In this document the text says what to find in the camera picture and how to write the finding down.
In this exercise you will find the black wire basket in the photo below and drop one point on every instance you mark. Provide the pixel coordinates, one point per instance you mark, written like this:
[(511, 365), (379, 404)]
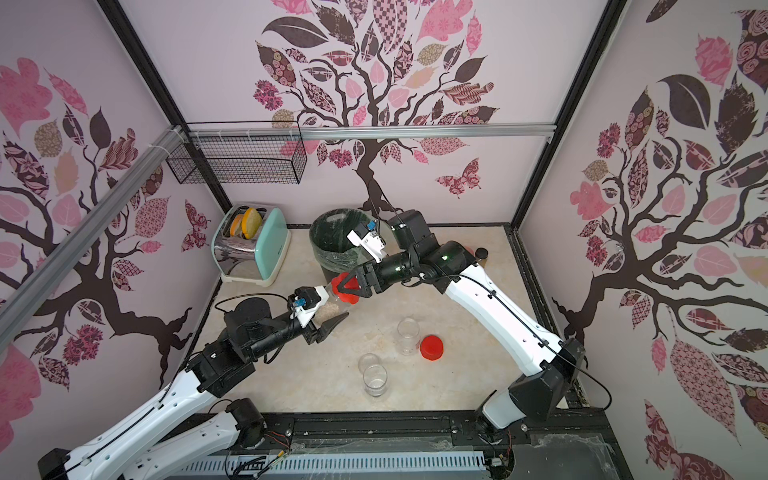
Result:
[(240, 152)]

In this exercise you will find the red jar lid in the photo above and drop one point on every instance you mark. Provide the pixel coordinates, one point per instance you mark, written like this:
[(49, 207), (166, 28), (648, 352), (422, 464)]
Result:
[(431, 348), (345, 287)]

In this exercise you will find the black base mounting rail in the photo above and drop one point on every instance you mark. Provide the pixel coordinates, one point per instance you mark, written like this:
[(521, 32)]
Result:
[(567, 446)]

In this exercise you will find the black trash bin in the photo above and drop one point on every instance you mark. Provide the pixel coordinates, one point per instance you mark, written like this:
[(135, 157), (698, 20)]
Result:
[(336, 240)]

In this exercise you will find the back aluminium rail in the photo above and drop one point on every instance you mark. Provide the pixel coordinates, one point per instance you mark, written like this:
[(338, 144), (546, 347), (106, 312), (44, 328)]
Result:
[(372, 132)]

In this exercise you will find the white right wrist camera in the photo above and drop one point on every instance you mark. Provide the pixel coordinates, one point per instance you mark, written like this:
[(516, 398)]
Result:
[(366, 235)]

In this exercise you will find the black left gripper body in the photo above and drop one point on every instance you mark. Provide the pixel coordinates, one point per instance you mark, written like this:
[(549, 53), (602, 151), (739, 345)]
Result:
[(292, 329)]

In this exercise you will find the clear jar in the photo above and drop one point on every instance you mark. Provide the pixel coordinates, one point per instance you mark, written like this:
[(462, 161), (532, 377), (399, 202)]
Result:
[(375, 379)]

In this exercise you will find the clear plastic bin liner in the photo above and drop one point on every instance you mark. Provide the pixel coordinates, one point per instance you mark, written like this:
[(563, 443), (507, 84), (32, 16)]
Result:
[(336, 246)]

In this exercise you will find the yellow toast slice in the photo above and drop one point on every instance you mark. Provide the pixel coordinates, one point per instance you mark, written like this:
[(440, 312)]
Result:
[(251, 222)]

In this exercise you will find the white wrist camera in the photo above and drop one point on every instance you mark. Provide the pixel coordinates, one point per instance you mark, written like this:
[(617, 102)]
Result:
[(305, 302), (366, 235)]

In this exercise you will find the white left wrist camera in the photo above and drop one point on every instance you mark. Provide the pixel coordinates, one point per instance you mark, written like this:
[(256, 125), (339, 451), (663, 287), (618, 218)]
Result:
[(305, 302)]

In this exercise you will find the mint green toaster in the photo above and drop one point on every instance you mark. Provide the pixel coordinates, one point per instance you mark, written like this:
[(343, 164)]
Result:
[(257, 260)]

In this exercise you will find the aluminium rail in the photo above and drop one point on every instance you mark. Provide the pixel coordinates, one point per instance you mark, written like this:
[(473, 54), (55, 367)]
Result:
[(33, 292), (372, 132)]

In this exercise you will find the left aluminium rail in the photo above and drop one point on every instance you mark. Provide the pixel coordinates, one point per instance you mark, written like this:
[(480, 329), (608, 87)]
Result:
[(33, 292)]

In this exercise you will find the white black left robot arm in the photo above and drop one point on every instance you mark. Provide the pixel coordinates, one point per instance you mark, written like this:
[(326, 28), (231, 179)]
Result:
[(144, 446)]

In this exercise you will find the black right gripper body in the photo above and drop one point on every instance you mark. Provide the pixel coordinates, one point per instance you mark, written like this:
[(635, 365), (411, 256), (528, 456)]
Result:
[(366, 279)]

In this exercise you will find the white slotted cable duct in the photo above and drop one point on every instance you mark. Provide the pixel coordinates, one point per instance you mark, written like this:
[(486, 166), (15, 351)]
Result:
[(384, 465)]

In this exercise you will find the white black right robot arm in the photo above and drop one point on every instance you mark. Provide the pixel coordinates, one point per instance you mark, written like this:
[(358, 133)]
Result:
[(549, 365)]

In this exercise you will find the oatmeal jar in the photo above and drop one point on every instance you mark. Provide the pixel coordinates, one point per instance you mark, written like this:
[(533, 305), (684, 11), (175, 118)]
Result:
[(329, 310), (409, 336)]

